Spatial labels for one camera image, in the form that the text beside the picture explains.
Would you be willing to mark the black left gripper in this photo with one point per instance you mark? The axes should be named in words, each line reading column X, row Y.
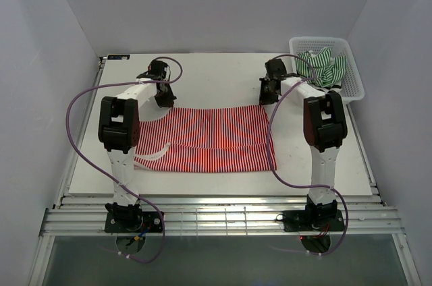
column 167, row 102

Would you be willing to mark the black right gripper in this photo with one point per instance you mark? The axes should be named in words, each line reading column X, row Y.
column 263, row 99

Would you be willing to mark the red white striped tank top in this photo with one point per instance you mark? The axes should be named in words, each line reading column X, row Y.
column 228, row 140

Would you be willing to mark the green white striped tank top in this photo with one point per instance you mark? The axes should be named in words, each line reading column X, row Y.
column 323, row 69

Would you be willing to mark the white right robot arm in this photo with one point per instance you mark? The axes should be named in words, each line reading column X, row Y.
column 324, row 128

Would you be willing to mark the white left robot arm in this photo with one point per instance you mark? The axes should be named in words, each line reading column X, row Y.
column 119, row 131

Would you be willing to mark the black white striped tank top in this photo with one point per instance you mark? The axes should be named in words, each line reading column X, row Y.
column 335, row 88

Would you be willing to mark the blue label sticker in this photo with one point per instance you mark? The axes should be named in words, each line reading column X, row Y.
column 118, row 57

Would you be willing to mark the white perforated plastic basket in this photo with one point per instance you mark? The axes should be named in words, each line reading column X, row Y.
column 352, row 88

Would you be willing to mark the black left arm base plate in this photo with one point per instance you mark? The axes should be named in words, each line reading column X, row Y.
column 131, row 219

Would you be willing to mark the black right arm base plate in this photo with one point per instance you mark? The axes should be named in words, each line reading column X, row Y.
column 321, row 217

